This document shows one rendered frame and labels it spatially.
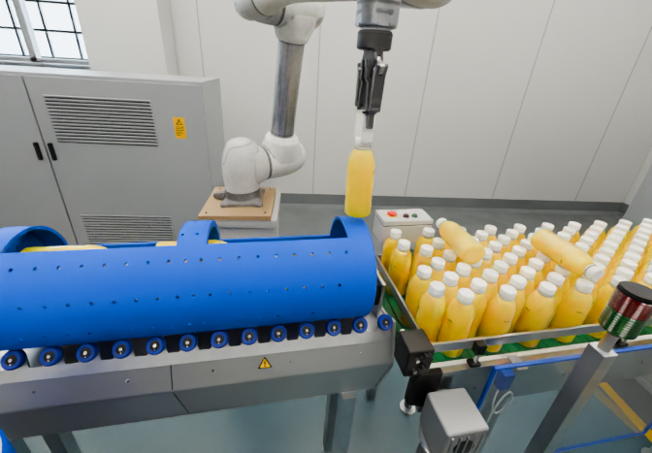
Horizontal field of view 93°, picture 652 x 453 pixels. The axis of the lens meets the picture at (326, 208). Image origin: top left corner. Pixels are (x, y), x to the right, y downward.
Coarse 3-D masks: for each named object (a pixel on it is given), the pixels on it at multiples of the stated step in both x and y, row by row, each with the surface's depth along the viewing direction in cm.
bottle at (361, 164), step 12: (360, 156) 75; (372, 156) 76; (348, 168) 77; (360, 168) 75; (372, 168) 76; (348, 180) 78; (360, 180) 76; (372, 180) 78; (348, 192) 79; (360, 192) 78; (372, 192) 80; (348, 204) 80; (360, 204) 79; (360, 216) 81
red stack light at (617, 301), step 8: (616, 288) 62; (616, 296) 61; (624, 296) 60; (616, 304) 61; (624, 304) 60; (632, 304) 59; (640, 304) 58; (624, 312) 60; (632, 312) 59; (640, 312) 58; (648, 312) 58; (640, 320) 59
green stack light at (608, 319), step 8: (608, 304) 63; (608, 312) 63; (616, 312) 61; (600, 320) 65; (608, 320) 63; (616, 320) 61; (624, 320) 60; (632, 320) 60; (648, 320) 60; (608, 328) 63; (616, 328) 62; (624, 328) 61; (632, 328) 60; (640, 328) 60; (616, 336) 62; (624, 336) 61; (632, 336) 61
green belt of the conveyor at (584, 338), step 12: (408, 276) 118; (384, 300) 106; (396, 312) 100; (396, 324) 96; (576, 336) 96; (588, 336) 96; (468, 348) 89; (504, 348) 90; (516, 348) 90; (528, 348) 91; (540, 348) 91; (432, 360) 85; (444, 360) 85
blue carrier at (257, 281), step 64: (0, 256) 64; (64, 256) 66; (128, 256) 68; (192, 256) 70; (256, 256) 72; (320, 256) 75; (0, 320) 62; (64, 320) 64; (128, 320) 67; (192, 320) 71; (256, 320) 75
